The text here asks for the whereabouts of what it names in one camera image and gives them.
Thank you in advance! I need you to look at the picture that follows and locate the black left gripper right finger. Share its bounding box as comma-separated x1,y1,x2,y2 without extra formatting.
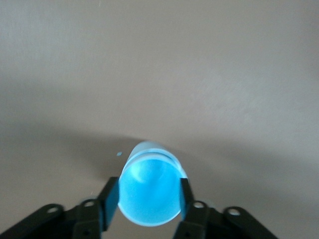
171,177,277,239

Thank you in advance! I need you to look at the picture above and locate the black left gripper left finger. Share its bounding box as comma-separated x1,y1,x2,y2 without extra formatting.
0,176,120,239

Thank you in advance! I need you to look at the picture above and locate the light blue plastic cup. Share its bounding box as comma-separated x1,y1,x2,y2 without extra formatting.
117,140,190,228

